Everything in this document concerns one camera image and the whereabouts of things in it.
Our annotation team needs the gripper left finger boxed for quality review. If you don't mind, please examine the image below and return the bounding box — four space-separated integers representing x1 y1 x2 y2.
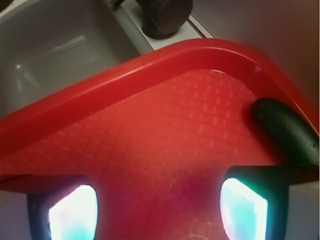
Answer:
0 174 98 240

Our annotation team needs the grey toy sink basin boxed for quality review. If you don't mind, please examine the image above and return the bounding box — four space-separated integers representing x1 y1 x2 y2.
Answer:
0 0 216 118

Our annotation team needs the orange plastic tray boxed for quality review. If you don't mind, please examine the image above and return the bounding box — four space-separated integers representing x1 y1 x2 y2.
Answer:
0 39 319 240

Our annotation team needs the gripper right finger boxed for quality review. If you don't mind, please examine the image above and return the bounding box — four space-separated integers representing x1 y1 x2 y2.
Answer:
220 165 320 240

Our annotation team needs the dark green plastic pickle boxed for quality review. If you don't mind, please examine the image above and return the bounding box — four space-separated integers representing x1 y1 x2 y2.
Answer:
250 97 320 166

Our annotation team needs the dark faucet knob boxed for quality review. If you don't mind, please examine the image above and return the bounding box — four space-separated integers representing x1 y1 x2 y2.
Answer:
137 0 193 40

